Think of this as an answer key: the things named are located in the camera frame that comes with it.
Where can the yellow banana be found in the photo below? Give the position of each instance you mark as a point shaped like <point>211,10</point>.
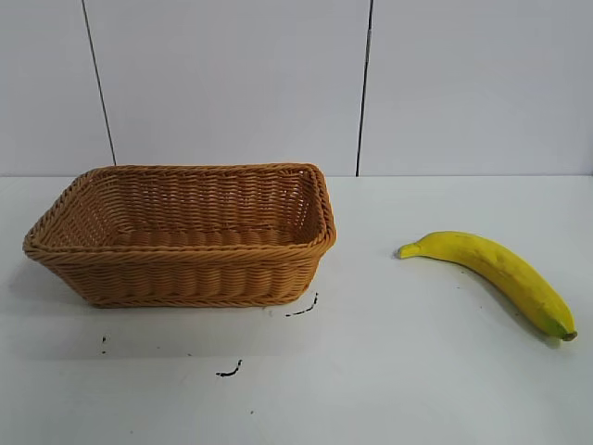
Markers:
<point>500,269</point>

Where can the woven wicker basket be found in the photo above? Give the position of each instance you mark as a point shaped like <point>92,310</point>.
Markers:
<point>185,278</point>

